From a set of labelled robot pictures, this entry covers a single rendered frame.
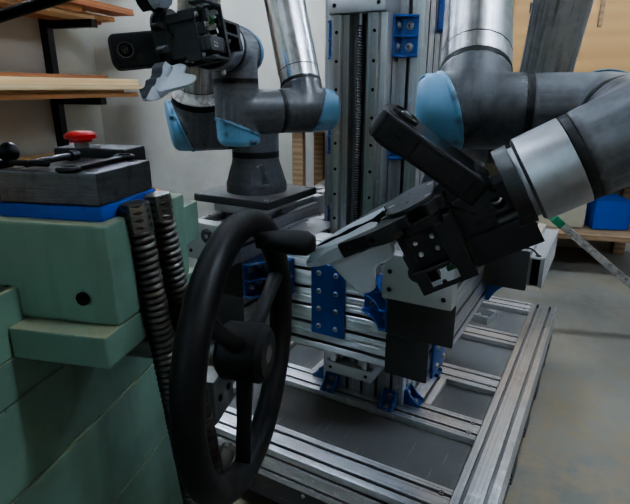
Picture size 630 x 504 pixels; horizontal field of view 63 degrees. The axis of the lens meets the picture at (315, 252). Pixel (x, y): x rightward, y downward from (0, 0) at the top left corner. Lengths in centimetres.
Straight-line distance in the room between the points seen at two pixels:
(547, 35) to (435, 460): 95
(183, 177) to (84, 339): 393
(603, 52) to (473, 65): 331
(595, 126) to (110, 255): 39
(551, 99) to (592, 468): 143
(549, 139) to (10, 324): 47
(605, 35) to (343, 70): 279
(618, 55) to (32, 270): 366
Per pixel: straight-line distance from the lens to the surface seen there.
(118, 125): 462
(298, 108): 91
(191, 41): 72
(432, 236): 46
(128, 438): 72
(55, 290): 50
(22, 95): 336
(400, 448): 139
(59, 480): 63
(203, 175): 429
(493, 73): 55
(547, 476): 175
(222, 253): 43
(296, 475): 134
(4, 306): 51
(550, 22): 92
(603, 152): 45
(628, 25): 389
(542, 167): 44
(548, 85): 54
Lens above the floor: 107
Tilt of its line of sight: 18 degrees down
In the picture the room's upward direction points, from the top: straight up
